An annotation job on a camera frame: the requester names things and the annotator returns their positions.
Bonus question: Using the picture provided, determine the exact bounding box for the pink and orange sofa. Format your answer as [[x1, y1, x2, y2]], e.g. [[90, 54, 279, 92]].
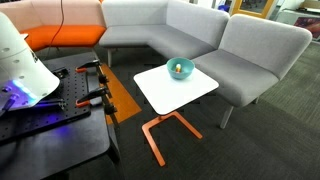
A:
[[0, 0, 107, 53]]

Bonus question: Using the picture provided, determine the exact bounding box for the grey sectional sofa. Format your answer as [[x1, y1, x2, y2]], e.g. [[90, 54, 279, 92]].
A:
[[191, 13, 314, 130]]

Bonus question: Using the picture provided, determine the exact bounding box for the white side table orange frame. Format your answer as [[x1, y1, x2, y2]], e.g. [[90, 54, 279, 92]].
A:
[[133, 63, 220, 168]]

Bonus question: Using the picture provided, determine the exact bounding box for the teal bowl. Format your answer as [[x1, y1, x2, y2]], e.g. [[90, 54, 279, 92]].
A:
[[166, 56, 196, 81]]

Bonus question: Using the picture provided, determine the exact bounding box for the small black bracket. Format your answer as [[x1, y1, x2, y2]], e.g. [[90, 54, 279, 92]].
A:
[[51, 66, 70, 80]]

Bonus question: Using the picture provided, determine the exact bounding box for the grey corner sofa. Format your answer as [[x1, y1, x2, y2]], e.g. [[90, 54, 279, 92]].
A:
[[98, 0, 231, 68]]

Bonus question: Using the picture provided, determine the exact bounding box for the yellow door frame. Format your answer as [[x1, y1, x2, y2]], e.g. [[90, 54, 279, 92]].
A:
[[230, 0, 277, 20]]

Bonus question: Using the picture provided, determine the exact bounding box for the white counter with red poster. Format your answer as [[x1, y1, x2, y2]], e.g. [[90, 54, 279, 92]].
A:
[[275, 7, 320, 43]]

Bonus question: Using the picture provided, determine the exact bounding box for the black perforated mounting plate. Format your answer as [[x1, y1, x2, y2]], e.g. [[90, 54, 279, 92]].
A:
[[0, 64, 92, 145]]

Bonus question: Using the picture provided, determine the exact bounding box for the black clamp orange handle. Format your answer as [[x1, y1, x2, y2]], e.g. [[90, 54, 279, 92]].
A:
[[75, 86, 118, 116], [75, 59, 110, 85]]

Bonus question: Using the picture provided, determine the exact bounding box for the thin black cable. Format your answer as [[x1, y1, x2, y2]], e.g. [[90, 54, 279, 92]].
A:
[[44, 0, 66, 58]]

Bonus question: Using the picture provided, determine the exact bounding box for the black robot table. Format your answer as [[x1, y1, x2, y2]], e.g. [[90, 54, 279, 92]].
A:
[[0, 51, 122, 180]]

